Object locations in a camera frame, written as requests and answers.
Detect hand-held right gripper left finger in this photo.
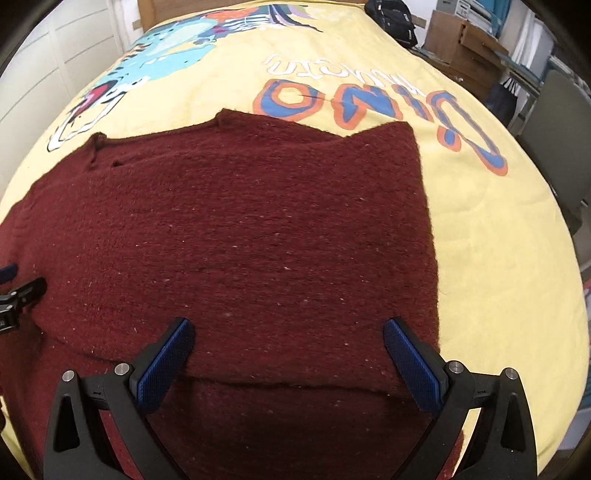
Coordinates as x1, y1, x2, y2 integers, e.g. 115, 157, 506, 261
44, 318, 195, 480

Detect yellow printed blanket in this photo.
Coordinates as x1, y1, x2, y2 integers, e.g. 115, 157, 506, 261
0, 0, 591, 480

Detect dark blue striped bag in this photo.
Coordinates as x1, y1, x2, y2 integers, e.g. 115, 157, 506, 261
485, 76, 521, 126

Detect grey chair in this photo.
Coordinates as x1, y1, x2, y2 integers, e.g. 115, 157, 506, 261
514, 69, 591, 237

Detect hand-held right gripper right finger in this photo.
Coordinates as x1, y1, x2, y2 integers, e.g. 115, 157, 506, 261
383, 318, 539, 480

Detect white wardrobe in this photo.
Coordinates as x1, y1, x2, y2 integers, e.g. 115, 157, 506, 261
0, 0, 145, 197

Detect maroon knit sweater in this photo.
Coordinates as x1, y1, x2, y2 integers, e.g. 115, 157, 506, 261
0, 108, 467, 480

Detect black bag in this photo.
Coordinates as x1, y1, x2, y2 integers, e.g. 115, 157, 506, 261
365, 0, 419, 49

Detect cardboard box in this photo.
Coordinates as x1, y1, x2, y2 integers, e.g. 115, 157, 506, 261
422, 10, 509, 85

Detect teal cloth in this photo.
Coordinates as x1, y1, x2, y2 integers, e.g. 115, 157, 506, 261
478, 0, 514, 37

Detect wooden headboard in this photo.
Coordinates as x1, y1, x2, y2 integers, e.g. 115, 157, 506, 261
137, 0, 197, 33

